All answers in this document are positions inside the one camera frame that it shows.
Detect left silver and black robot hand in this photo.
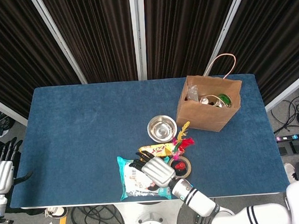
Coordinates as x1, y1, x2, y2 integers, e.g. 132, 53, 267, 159
0, 136, 34, 195

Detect right silver and black robot hand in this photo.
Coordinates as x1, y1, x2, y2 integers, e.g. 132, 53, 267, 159
128, 148, 177, 192

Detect gold biscuit pack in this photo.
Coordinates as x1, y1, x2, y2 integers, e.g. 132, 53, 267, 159
138, 142, 178, 161

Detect teal instant noodle packet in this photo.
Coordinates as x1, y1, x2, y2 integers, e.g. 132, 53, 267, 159
116, 153, 173, 203

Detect colourful feather shuttlecock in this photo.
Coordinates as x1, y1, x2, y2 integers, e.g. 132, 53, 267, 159
169, 121, 196, 162

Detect small white and green bottle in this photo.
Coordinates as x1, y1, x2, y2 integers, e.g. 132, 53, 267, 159
200, 95, 217, 107

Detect green toy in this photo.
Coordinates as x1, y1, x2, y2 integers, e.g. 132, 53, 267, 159
218, 93, 233, 109

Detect brown paper shopping bag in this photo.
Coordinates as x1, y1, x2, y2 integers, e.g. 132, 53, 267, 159
172, 52, 245, 135

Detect black bottle with red cap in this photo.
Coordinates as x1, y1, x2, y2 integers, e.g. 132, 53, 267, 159
174, 162, 188, 172

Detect brown tape roll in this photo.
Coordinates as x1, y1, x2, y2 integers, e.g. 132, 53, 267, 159
167, 155, 193, 180

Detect stainless steel bowl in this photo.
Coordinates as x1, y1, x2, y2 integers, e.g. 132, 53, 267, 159
146, 115, 179, 144

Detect white and black sneaker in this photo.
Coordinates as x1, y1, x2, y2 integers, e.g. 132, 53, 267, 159
45, 205, 69, 220

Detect blue velvet tablecloth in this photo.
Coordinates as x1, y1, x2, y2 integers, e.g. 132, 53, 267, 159
5, 71, 292, 210

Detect dark pleated curtain panel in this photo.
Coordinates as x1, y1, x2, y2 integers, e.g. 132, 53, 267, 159
42, 0, 139, 86
142, 0, 245, 80
206, 0, 299, 108
0, 0, 84, 121

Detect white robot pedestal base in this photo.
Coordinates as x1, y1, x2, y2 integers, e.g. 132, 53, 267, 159
114, 199, 188, 224

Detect white partition frame post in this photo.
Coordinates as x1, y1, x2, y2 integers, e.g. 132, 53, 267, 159
128, 0, 150, 81
30, 0, 88, 87
198, 0, 254, 77
263, 70, 299, 113
0, 90, 28, 128

